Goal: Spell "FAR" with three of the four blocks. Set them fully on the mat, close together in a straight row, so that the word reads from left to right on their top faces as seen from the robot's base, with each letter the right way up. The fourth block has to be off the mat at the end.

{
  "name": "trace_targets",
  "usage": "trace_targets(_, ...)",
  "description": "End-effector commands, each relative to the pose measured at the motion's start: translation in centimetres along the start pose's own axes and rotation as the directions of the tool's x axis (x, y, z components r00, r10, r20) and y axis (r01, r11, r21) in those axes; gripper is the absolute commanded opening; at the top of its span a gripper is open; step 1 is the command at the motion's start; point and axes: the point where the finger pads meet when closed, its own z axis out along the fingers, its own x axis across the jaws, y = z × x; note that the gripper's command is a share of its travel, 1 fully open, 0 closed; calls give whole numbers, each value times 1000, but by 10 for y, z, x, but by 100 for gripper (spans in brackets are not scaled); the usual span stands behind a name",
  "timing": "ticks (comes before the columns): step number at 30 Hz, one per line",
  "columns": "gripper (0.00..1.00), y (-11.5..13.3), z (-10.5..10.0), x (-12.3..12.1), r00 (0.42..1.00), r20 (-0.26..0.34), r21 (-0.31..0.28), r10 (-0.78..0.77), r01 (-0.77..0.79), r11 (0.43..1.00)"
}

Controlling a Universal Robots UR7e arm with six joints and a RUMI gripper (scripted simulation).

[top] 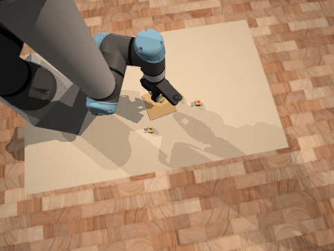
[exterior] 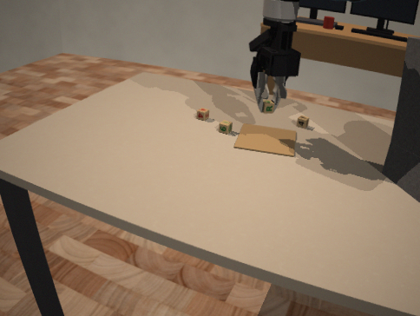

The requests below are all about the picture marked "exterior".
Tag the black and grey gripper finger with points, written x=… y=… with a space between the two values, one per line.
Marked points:
x=279 y=90
x=259 y=80

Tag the tan mat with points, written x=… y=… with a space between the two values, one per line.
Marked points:
x=269 y=140

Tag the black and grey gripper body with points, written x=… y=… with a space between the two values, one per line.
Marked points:
x=284 y=62

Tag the tan letter block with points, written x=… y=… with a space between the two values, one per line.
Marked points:
x=202 y=114
x=225 y=127
x=268 y=107
x=302 y=121

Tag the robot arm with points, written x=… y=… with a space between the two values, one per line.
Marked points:
x=284 y=12

